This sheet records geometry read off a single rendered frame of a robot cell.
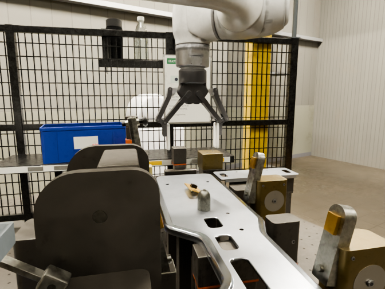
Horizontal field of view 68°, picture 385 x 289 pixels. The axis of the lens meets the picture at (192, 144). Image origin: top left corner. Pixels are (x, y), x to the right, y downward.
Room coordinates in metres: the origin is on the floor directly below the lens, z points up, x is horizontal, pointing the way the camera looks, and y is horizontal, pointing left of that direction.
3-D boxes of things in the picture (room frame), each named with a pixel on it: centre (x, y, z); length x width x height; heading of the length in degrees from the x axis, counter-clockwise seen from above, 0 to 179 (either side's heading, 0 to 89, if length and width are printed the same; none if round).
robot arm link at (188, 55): (0.78, 0.00, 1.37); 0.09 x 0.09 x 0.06
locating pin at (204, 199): (0.66, -0.03, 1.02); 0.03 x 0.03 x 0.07
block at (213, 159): (1.08, -0.07, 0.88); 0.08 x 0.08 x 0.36; 13
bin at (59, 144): (1.13, 0.43, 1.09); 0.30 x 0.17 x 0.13; 112
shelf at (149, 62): (1.37, 0.24, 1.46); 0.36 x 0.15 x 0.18; 103
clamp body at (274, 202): (0.77, -0.23, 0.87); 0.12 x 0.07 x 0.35; 103
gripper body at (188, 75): (0.78, 0.00, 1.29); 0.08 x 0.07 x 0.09; 103
